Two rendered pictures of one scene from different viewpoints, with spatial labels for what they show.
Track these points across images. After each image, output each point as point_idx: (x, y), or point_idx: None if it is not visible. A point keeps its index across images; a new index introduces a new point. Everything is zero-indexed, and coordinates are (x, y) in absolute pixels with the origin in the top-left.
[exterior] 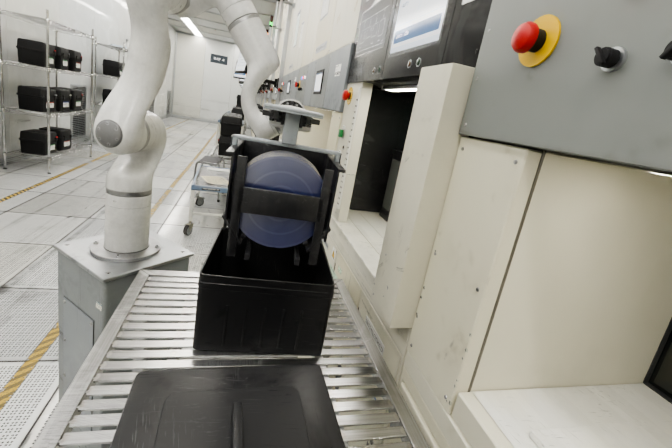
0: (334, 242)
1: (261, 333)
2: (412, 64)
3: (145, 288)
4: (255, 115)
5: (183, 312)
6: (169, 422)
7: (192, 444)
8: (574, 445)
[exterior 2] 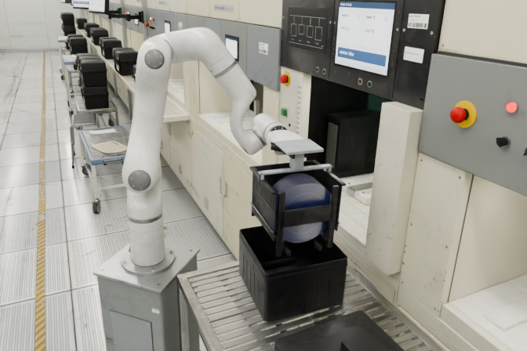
0: None
1: (307, 300)
2: (363, 83)
3: (195, 289)
4: (247, 139)
5: (237, 299)
6: None
7: None
8: (507, 315)
